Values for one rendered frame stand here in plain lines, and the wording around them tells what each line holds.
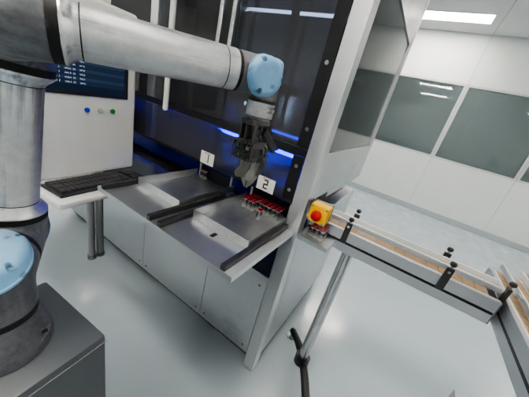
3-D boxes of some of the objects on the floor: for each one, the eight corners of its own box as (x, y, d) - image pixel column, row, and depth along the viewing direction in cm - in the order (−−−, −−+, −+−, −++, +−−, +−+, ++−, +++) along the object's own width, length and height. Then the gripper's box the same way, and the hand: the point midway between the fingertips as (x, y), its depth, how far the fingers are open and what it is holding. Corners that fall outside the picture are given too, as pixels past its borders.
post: (249, 355, 143) (420, -188, 64) (257, 362, 141) (446, -195, 62) (242, 364, 138) (419, -218, 59) (251, 371, 135) (449, -226, 56)
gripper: (234, 113, 68) (221, 185, 76) (261, 121, 65) (245, 196, 72) (252, 115, 76) (238, 180, 83) (277, 123, 72) (260, 191, 80)
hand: (247, 183), depth 80 cm, fingers closed
